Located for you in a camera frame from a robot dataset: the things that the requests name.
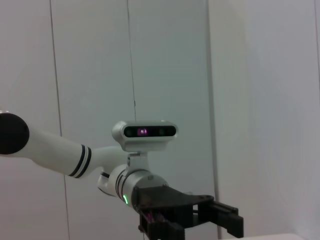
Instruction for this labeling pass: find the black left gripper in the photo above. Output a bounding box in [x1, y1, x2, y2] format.
[131, 184, 245, 240]

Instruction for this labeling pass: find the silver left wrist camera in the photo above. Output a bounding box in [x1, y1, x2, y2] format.
[111, 120, 178, 173]

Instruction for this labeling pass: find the white tablecloth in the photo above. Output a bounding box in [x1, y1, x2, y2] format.
[243, 232, 320, 240]

